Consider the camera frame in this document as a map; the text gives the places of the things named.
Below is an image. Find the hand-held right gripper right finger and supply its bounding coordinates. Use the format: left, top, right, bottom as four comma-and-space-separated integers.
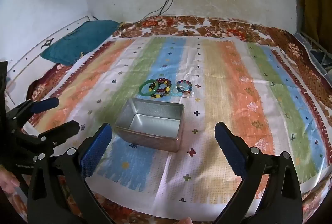
214, 121, 304, 224

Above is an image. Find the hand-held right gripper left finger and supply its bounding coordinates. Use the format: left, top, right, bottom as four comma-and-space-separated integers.
27, 123, 116, 224

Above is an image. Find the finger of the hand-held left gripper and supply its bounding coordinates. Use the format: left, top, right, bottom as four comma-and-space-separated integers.
36, 120, 80, 148
7, 97, 60, 123

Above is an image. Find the silver metal tin box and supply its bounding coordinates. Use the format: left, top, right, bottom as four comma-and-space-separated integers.
114, 98, 185, 153

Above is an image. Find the multicolour bead bracelet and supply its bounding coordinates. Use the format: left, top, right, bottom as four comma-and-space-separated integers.
176, 80, 193, 93

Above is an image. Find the green jade bangle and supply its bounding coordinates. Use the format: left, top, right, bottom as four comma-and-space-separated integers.
139, 79, 159, 96

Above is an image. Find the dark and yellow bead bracelet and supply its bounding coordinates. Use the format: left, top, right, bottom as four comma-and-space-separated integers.
148, 80, 172, 99

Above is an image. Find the person's left hand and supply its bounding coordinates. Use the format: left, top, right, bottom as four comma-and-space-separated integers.
0, 164, 20, 194

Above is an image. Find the white headboard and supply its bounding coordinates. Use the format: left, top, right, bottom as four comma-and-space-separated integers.
5, 15, 99, 107

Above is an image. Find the striped colourful cloth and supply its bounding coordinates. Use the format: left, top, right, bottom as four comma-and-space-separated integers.
22, 36, 328, 214

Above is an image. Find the teal pillow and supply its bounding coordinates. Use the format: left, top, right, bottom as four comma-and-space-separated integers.
40, 20, 120, 65

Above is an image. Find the grey basket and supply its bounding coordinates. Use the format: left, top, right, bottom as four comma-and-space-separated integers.
293, 32, 332, 76

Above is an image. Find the yellow curtain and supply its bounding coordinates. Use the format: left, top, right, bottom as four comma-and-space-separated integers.
297, 0, 332, 45

